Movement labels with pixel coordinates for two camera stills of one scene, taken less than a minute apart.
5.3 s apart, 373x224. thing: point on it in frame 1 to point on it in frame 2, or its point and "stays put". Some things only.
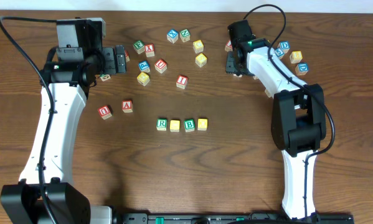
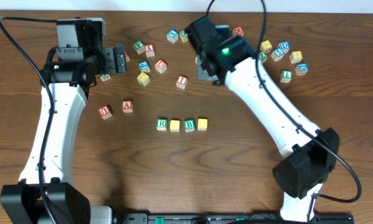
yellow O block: [202, 124] stays put
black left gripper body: [109, 60] stays put
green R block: [161, 124] stays put
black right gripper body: [231, 64] to [205, 73]
